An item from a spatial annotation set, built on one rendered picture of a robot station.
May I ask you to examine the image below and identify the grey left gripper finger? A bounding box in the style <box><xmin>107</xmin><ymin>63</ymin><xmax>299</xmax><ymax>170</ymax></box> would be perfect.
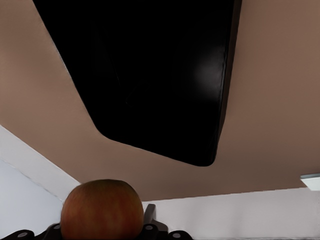
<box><xmin>143</xmin><ymin>203</ymin><xmax>158</xmax><ymax>225</ymax></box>

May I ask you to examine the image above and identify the red apple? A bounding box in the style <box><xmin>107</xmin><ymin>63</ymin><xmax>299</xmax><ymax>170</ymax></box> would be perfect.
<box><xmin>60</xmin><ymin>178</ymin><xmax>145</xmax><ymax>240</ymax></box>

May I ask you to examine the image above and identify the black storage box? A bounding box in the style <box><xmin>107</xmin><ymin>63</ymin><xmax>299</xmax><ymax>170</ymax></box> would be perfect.
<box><xmin>32</xmin><ymin>0</ymin><xmax>243</xmax><ymax>167</ymax></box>

